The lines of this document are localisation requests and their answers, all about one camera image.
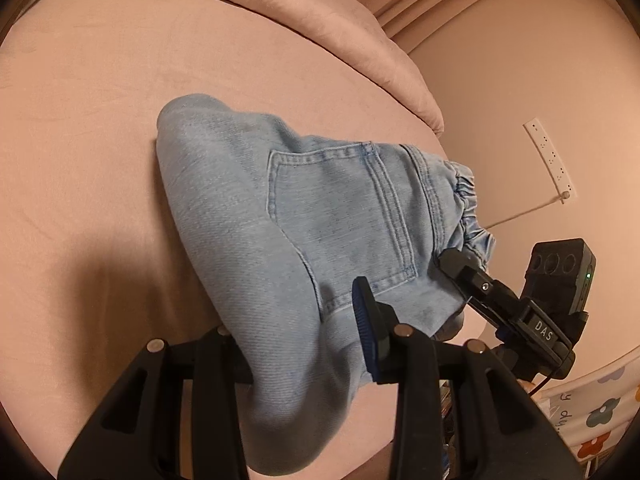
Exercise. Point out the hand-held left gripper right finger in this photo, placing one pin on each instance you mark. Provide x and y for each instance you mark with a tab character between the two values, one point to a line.
362	331

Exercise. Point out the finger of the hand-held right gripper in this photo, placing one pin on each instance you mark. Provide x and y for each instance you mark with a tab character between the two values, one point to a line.
487	314
480	282

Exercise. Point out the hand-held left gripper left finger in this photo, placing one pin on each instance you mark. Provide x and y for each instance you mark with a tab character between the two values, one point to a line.
215	380

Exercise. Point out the light blue denim pants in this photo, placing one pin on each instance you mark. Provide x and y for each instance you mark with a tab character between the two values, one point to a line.
300	210

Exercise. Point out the floral printed cloth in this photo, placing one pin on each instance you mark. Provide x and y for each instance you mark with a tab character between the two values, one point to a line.
600	410

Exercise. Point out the white power strip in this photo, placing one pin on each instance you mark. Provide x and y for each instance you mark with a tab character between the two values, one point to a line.
548	155

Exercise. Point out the pink bed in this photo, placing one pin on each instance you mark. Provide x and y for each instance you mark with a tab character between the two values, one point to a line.
75	160

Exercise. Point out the peach curtain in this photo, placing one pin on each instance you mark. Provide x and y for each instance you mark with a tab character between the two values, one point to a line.
450	15

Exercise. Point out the pink duvet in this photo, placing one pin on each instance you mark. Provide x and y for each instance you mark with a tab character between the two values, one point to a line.
325	25

